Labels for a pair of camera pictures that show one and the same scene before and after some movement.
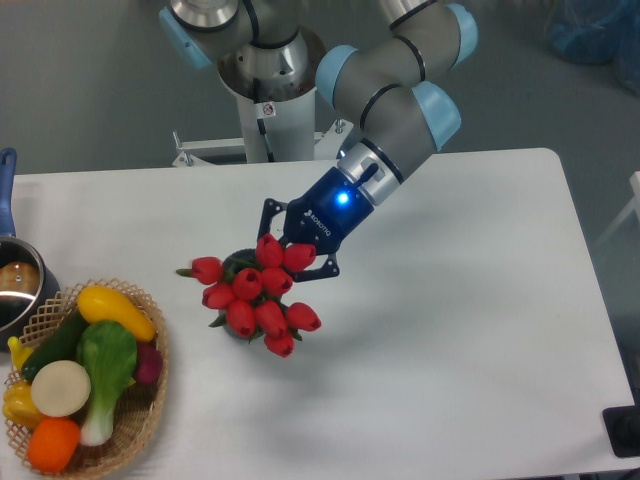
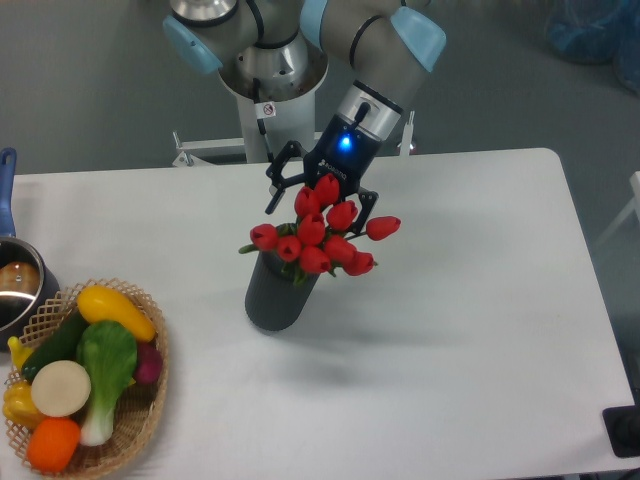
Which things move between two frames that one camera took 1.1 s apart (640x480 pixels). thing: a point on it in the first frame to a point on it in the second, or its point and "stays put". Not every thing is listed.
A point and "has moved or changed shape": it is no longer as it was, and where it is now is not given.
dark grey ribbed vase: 245,258 to 273,301
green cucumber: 59,346 stays put
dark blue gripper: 323,216 to 344,151
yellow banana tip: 18,351 stays put
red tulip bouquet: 249,293 has moved or changed shape
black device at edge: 622,424 stays put
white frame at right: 634,204 stays put
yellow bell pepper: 19,407 stays put
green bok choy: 108,351 stays put
